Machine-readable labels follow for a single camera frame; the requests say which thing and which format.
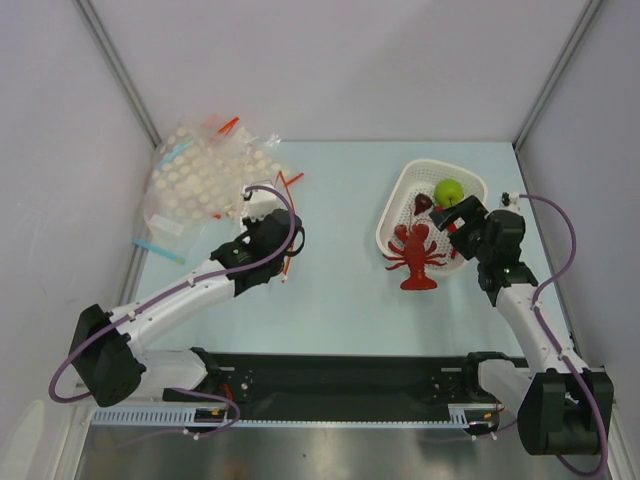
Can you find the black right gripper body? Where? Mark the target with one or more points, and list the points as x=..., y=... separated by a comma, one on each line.
x=463, y=229

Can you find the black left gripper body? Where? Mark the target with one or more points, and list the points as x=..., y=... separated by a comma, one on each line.
x=251, y=227

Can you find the clear bag with orange zipper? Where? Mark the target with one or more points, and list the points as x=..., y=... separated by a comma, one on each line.
x=282, y=183

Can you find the red toy lobster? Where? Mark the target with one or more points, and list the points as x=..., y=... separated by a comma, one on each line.
x=416, y=252

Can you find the white perforated plastic basket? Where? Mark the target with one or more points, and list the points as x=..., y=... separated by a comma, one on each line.
x=421, y=176

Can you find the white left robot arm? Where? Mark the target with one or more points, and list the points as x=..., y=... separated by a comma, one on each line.
x=111, y=349

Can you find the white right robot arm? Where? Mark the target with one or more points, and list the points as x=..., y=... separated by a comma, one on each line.
x=562, y=406

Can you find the pile of clear zip bags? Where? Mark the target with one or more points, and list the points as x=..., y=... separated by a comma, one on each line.
x=196, y=177

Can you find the green toy apple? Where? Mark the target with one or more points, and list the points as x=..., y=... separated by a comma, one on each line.
x=448, y=192

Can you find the dark red toy fruit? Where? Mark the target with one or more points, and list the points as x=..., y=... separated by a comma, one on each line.
x=422, y=203

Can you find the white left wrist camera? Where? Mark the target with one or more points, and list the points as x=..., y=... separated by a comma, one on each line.
x=258, y=201

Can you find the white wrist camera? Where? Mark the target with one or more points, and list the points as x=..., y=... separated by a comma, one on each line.
x=510, y=201
x=258, y=201

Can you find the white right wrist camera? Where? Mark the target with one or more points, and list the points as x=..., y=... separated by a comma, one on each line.
x=510, y=201

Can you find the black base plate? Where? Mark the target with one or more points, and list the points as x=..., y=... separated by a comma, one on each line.
x=311, y=383

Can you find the white slotted cable duct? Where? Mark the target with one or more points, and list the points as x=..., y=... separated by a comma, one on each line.
x=447, y=416

